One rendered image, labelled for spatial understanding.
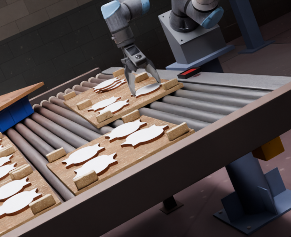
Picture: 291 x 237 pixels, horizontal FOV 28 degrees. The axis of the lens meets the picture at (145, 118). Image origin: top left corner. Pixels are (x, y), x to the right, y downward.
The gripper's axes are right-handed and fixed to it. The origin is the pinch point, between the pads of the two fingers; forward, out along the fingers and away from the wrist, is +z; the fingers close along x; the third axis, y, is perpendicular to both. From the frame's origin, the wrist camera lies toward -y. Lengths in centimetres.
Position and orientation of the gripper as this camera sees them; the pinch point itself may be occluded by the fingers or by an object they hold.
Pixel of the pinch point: (147, 89)
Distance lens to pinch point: 223.9
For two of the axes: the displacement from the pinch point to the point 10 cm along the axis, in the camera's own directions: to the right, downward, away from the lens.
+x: -8.8, 4.3, -2.0
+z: 4.0, 8.9, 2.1
